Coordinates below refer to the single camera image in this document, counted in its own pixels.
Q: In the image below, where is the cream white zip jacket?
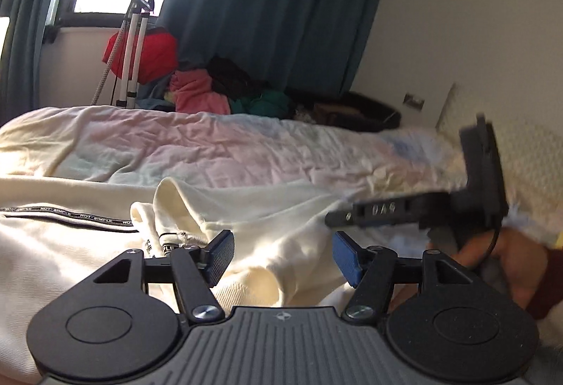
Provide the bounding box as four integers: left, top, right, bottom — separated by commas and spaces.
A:
1, 176, 436, 384

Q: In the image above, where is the person right hand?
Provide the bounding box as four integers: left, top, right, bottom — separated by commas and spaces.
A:
389, 228, 562, 320

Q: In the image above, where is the quilted cream headboard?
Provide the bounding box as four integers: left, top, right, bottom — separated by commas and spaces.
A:
437, 84, 562, 246

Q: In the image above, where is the pastel pink bed sheet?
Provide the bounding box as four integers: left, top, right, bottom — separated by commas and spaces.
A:
1, 106, 466, 192

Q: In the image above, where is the black sofa chair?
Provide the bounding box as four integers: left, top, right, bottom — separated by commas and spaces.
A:
284, 88, 402, 133

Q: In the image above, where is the green garment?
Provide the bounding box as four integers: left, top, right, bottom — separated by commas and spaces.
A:
229, 90, 290, 118

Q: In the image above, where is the pink garment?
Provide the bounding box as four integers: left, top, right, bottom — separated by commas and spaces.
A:
169, 69, 231, 115

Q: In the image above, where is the black garment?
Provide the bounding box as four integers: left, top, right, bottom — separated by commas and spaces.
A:
206, 57, 260, 99

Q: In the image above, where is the red bag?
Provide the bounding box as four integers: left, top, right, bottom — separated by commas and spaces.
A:
102, 27, 178, 85

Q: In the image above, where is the teal curtain right of window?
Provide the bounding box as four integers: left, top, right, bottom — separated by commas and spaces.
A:
158, 0, 380, 96

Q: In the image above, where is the wall socket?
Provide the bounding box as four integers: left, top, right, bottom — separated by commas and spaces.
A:
403, 93, 425, 111

